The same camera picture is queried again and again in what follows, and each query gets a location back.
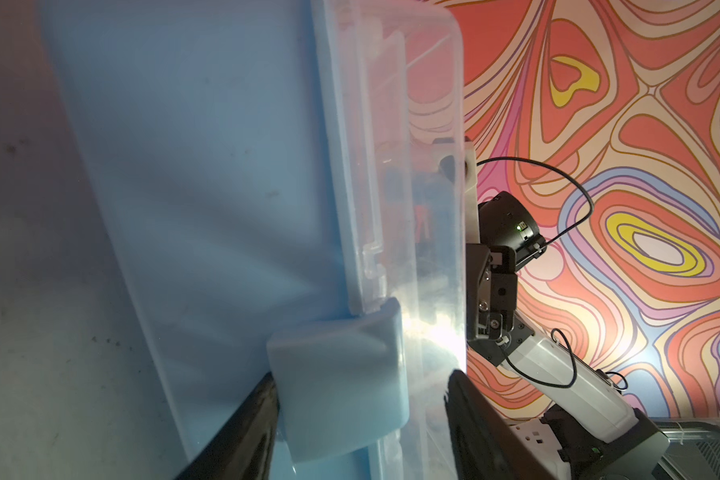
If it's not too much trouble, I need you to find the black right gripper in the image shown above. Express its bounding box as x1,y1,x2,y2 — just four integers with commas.
465,244,534,363

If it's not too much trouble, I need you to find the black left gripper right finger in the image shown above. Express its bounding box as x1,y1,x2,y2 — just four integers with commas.
445,370,552,480

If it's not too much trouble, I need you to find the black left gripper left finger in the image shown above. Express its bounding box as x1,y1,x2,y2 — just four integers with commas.
176,373,279,480

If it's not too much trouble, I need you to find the blue plastic tool box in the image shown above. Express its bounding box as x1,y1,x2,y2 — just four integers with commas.
39,1,466,479

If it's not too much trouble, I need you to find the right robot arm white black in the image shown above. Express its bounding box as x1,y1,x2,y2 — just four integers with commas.
466,244,669,479

